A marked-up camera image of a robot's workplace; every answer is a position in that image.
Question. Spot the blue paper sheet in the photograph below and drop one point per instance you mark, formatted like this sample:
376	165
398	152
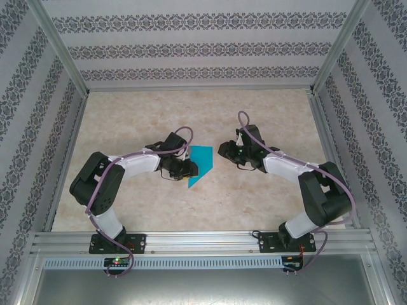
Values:
205	159

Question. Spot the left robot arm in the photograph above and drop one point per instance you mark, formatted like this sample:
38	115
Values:
95	187

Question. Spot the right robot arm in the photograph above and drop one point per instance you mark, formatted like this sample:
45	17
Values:
327	197

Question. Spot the grey metal sheet panel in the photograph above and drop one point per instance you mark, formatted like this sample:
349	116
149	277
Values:
203	287

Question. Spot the left circuit board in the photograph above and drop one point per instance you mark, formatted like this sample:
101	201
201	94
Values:
117	261

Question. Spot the circuit board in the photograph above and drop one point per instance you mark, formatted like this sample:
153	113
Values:
117	261
292	261

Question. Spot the right circuit board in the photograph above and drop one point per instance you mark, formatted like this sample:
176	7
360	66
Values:
292	261

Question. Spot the aluminium mounting rail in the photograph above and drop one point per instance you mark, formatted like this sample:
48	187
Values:
203	241

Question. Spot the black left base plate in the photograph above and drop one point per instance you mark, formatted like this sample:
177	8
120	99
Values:
136	243

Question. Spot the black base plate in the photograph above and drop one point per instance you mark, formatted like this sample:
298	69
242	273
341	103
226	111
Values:
270	243
136	243

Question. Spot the aluminium side rail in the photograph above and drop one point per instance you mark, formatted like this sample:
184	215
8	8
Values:
65	165
337	165

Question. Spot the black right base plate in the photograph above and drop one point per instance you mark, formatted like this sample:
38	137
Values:
270	243

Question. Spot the aluminium frame post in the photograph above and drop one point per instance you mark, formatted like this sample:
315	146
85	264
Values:
60	47
340	47

